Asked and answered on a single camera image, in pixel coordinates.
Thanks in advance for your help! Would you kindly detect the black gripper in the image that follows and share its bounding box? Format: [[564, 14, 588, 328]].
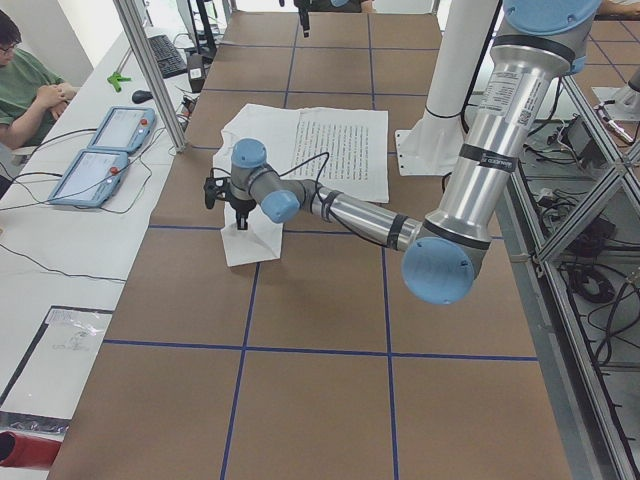
[[228, 196, 256, 231], [294, 0, 311, 38]]

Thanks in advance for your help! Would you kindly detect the black computer mouse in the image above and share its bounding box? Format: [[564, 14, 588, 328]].
[[131, 90, 153, 104]]

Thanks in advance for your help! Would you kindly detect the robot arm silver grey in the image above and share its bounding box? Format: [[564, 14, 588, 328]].
[[293, 0, 365, 38], [220, 1, 599, 305]]

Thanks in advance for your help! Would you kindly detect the lower blue teach pendant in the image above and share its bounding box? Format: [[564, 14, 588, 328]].
[[47, 149, 129, 208]]

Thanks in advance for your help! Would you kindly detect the person in green shirt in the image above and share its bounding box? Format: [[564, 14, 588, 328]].
[[1, 13, 79, 150]]

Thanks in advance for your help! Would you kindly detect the black power adapter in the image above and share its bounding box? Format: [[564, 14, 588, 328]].
[[186, 53, 206, 93]]

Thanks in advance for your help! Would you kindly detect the blue teach pendant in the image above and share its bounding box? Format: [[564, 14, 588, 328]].
[[88, 106, 156, 154], [47, 149, 129, 208]]

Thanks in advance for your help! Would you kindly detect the white long-sleeve printed shirt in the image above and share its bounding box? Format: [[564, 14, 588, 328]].
[[212, 102, 390, 268]]

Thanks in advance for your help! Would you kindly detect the aluminium frame post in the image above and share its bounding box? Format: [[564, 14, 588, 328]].
[[113, 0, 187, 153]]

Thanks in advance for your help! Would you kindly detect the black keyboard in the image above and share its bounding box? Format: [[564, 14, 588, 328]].
[[147, 34, 187, 79]]

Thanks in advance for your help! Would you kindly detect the paper sheet in sleeve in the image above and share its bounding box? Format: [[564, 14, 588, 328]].
[[1, 305, 113, 435]]

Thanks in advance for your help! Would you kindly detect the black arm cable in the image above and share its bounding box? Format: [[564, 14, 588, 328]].
[[277, 151, 332, 221]]

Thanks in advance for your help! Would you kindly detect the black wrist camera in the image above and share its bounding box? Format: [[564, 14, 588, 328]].
[[203, 167, 231, 210]]

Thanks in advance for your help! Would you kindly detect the aluminium side frame rack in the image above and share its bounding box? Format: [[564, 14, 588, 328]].
[[499, 58, 639, 479]]

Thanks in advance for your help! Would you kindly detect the red cylinder object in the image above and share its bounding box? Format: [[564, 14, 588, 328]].
[[1, 431, 62, 470]]

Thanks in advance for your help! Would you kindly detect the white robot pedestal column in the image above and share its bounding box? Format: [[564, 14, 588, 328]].
[[395, 0, 501, 176]]

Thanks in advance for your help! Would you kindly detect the green plastic tool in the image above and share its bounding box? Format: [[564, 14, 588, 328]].
[[107, 71, 131, 93]]

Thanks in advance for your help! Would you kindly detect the upper blue teach pendant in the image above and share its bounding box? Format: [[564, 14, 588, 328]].
[[88, 106, 156, 154]]

